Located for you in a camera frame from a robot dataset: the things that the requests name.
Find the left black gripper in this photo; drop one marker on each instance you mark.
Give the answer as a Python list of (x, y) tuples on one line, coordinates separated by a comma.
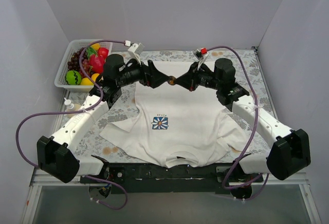
[(148, 72)]

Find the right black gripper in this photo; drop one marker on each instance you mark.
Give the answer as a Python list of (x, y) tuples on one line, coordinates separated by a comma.
[(194, 77)]

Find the small round brooch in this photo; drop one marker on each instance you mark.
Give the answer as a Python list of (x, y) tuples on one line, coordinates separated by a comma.
[(171, 80)]

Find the white t-shirt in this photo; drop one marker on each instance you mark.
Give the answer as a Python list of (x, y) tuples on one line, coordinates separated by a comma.
[(175, 126)]

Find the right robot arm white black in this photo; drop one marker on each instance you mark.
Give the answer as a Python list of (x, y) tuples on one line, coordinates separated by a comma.
[(289, 149)]

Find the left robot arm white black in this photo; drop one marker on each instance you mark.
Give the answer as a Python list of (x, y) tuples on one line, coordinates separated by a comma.
[(56, 153)]

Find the red toy apple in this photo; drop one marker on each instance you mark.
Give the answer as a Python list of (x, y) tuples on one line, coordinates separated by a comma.
[(102, 51)]

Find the red toy dragon fruit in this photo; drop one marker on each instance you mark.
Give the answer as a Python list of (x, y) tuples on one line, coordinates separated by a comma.
[(96, 63)]

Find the orange toy fruit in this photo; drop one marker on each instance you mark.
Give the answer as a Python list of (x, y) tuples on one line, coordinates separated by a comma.
[(95, 77)]

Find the yellow toy lemon top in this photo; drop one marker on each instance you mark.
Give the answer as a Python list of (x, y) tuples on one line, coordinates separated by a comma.
[(96, 46)]

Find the yellow toy lemon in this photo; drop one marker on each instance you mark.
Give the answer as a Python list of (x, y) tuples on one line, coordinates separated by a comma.
[(86, 82), (96, 46)]

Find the yellow toy lemon bottom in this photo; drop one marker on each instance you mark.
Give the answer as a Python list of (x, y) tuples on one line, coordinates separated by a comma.
[(86, 82)]

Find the purple toy grapes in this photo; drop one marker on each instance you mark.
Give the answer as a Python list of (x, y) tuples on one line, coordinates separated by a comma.
[(73, 63)]

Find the green toy watermelon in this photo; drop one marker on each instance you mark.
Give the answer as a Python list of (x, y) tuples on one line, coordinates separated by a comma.
[(73, 77)]

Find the white plastic basket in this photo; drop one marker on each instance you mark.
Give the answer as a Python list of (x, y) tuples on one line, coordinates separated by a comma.
[(74, 46)]

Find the white pump bottle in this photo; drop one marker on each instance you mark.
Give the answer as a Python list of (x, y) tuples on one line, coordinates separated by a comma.
[(70, 105)]

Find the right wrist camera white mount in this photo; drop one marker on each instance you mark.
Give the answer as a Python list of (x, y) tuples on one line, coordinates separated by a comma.
[(201, 54)]

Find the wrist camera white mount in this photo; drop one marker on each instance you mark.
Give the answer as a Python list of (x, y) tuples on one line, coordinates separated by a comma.
[(134, 50), (201, 54)]

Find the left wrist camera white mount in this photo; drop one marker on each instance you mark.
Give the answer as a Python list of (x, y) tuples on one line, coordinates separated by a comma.
[(134, 50)]

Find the aluminium frame rail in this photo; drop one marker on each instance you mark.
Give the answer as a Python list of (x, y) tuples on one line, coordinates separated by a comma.
[(51, 179)]

